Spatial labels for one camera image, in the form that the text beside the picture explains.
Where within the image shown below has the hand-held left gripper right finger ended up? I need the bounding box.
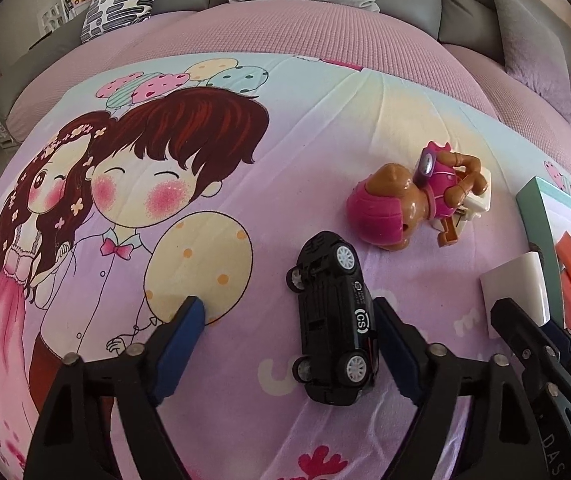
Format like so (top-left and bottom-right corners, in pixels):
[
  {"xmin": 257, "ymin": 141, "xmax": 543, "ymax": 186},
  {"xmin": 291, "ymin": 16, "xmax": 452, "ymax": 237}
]
[{"xmin": 373, "ymin": 296, "xmax": 551, "ymax": 480}]

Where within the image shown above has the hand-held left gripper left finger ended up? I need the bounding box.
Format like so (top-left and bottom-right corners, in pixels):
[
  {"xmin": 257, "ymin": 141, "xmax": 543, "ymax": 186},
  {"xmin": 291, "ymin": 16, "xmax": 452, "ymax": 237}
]
[{"xmin": 24, "ymin": 296, "xmax": 206, "ymax": 480}]

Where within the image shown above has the white charger plug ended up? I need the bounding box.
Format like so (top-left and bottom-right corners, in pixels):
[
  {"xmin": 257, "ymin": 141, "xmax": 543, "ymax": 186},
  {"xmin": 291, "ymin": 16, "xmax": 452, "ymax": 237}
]
[{"xmin": 480, "ymin": 252, "xmax": 551, "ymax": 338}]

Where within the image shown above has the black toy car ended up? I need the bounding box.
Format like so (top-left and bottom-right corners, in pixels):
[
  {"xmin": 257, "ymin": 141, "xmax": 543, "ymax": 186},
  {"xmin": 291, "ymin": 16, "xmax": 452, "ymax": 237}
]
[{"xmin": 285, "ymin": 231, "xmax": 381, "ymax": 405}]

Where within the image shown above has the teal storage box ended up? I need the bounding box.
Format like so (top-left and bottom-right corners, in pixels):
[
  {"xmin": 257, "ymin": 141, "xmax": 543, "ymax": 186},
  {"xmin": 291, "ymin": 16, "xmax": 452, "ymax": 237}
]
[{"xmin": 515, "ymin": 176, "xmax": 571, "ymax": 341}]

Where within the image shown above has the white hair claw clip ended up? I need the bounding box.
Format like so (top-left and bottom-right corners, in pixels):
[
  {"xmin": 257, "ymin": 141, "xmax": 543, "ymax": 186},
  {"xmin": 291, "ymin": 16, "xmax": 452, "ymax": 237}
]
[{"xmin": 458, "ymin": 167, "xmax": 496, "ymax": 226}]

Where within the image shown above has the pink brown toy dog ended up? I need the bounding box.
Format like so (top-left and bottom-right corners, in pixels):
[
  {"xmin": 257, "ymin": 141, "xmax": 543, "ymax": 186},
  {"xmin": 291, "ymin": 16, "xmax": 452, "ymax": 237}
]
[{"xmin": 346, "ymin": 141, "xmax": 486, "ymax": 251}]

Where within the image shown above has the printed cartoon blanket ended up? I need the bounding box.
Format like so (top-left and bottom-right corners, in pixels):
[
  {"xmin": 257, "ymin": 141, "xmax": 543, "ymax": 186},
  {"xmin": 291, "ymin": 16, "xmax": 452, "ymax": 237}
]
[{"xmin": 0, "ymin": 52, "xmax": 571, "ymax": 480}]

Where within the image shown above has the light purple pillow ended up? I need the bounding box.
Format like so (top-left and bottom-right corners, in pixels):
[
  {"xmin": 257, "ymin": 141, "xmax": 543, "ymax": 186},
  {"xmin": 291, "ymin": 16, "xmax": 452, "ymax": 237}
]
[{"xmin": 488, "ymin": 0, "xmax": 571, "ymax": 126}]

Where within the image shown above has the pink waffle bedspread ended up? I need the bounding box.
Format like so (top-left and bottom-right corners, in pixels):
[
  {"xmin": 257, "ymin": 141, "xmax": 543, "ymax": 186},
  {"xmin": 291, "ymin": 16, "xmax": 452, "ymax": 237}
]
[{"xmin": 5, "ymin": 0, "xmax": 571, "ymax": 131}]

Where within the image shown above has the rack of books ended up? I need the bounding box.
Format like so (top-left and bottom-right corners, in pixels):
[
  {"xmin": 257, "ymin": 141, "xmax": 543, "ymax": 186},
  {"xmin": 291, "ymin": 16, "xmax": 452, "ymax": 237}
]
[{"xmin": 40, "ymin": 0, "xmax": 96, "ymax": 28}]

